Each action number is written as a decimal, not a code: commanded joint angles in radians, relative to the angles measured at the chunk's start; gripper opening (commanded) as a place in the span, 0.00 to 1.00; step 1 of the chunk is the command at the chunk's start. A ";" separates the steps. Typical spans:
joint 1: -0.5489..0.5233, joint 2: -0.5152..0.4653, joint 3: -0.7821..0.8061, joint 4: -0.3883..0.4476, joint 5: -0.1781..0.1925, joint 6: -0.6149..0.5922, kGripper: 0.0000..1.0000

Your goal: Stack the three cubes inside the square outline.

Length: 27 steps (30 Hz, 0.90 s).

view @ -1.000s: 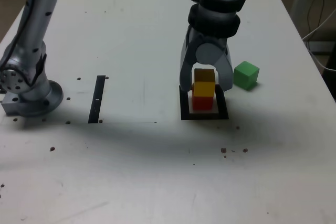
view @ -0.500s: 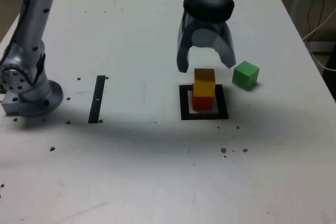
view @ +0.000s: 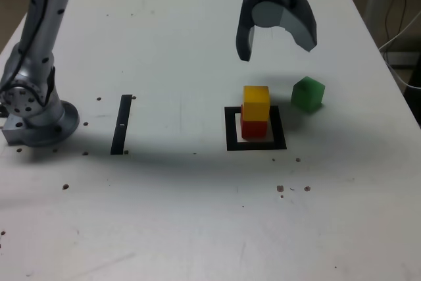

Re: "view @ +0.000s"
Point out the red cube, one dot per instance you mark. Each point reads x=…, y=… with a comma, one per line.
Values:
x=255, y=129

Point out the black tape strip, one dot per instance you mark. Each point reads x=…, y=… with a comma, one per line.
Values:
x=120, y=123

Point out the white power strip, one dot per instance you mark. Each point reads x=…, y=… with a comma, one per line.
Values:
x=403, y=58

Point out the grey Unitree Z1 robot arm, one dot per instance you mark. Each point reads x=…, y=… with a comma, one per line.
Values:
x=42, y=14

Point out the green cube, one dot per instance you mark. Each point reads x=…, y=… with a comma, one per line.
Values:
x=307, y=95

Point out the black tape square outline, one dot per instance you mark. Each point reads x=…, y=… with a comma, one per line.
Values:
x=231, y=129

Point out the yellow cube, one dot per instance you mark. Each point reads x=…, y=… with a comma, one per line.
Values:
x=256, y=103

